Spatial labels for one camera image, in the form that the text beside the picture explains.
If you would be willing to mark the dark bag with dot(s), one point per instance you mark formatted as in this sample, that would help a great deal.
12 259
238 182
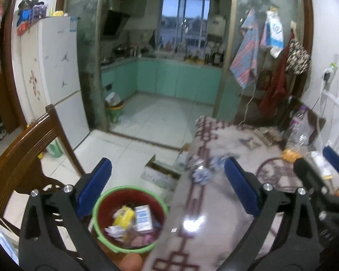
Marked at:
28 4

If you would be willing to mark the floral patterned tablecloth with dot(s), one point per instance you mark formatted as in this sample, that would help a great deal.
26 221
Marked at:
214 231

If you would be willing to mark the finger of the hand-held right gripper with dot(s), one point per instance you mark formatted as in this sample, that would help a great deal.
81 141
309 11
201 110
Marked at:
308 172
334 159

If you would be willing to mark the clear plastic bag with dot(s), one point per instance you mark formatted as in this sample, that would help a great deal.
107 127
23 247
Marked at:
127 120

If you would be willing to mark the small white blue carton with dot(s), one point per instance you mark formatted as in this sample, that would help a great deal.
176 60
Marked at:
143 218

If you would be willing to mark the red garment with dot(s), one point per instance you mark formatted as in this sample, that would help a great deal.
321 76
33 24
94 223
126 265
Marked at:
275 90

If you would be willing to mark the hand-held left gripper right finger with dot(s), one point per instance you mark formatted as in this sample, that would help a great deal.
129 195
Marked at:
241 187

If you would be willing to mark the letter-print cloth bag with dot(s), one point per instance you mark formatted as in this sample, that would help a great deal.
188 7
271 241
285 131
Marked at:
298 58

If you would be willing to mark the black charger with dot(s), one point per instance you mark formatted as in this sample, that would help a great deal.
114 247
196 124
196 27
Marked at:
326 77

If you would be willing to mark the blue white hanging bag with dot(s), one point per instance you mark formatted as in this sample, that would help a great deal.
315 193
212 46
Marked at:
275 31

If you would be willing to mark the white water heater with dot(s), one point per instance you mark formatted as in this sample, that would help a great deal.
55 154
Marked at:
217 24

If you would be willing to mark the white printed cardboard box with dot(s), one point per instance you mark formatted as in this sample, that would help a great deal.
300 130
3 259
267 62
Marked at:
158 176

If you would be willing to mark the plaid towel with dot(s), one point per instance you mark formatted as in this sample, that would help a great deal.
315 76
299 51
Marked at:
244 62

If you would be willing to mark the teal kitchen base cabinets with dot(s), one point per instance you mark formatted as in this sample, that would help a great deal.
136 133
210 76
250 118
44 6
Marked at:
172 76

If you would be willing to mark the orange snack strips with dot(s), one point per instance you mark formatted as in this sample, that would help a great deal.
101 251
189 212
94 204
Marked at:
291 154

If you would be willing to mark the purple patterned box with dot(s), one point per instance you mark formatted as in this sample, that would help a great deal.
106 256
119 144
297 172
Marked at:
40 9

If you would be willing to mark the green detergent bottle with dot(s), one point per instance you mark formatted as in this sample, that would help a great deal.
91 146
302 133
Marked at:
55 149

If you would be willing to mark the black range hood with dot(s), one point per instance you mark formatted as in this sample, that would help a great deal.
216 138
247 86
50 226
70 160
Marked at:
113 22

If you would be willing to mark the red wastebasket green rim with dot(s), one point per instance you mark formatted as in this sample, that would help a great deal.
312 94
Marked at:
107 203

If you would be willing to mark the plastic bottle purple label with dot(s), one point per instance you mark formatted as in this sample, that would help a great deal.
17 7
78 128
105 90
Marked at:
298 124

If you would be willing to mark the green kitchen waste bin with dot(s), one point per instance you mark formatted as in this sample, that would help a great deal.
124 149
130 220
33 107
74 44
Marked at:
114 114

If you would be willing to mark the yellow packet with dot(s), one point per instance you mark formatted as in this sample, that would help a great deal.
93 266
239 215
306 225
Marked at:
124 216

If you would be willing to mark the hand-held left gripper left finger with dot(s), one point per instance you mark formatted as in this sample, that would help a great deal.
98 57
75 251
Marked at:
94 187

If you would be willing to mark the blue plastic container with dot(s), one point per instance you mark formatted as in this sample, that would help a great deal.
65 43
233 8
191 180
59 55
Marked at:
24 16

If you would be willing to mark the black wok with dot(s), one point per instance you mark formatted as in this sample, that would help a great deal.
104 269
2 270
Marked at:
120 50

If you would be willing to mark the brown wooden chair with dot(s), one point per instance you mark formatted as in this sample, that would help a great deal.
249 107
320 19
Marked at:
22 158

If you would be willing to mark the red box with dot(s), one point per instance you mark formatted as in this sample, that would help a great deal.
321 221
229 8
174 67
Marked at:
23 28

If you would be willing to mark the brown handbag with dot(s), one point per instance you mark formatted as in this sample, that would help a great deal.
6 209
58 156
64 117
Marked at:
264 80

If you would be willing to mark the yellow red plastic item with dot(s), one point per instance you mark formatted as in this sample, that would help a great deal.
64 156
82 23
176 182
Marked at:
41 155

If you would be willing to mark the kitchen window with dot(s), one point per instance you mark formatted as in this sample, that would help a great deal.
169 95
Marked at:
183 19

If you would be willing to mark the pink white fruit-print wrapper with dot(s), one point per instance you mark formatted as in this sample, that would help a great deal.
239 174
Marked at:
114 231

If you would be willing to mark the white refrigerator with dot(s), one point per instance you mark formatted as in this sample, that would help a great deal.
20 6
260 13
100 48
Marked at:
56 90

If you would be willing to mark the clear zip bag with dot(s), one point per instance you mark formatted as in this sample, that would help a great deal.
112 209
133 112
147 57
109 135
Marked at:
313 129

